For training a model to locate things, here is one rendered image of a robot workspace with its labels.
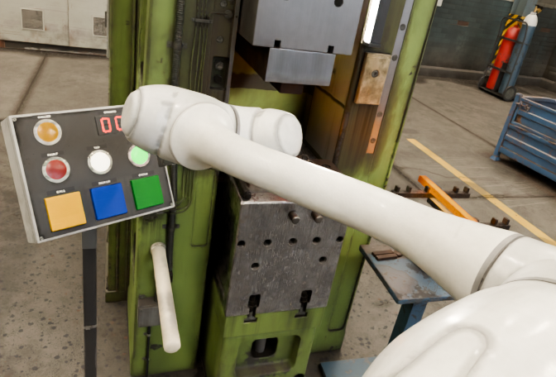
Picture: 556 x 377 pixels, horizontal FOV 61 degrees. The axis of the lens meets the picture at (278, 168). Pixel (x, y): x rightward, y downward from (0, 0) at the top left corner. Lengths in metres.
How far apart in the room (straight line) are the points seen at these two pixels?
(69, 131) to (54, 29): 5.51
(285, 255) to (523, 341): 1.27
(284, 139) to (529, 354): 0.52
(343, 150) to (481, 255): 1.22
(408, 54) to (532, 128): 3.56
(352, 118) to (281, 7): 0.52
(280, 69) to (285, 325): 0.92
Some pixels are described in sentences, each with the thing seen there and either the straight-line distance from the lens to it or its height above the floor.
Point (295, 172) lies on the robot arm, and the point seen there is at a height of 1.36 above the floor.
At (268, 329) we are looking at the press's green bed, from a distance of 1.77.
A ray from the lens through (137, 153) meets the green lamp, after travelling 1.22.
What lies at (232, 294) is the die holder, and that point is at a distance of 1.61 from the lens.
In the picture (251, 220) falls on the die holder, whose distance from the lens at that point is 1.45.
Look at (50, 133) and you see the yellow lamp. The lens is 1.16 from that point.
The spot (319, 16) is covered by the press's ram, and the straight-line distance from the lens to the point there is 1.35.
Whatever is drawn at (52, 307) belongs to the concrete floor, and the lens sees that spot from 2.43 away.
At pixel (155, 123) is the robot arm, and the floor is 1.36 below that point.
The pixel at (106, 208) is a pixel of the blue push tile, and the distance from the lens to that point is 1.18.
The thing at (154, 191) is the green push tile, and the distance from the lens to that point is 1.23.
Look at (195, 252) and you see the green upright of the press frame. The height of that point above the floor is 0.59.
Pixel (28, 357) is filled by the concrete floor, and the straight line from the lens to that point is 2.24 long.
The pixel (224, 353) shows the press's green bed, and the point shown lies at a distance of 1.81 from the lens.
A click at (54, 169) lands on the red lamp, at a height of 1.09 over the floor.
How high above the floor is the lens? 1.60
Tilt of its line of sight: 25 degrees down
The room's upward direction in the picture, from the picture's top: 10 degrees clockwise
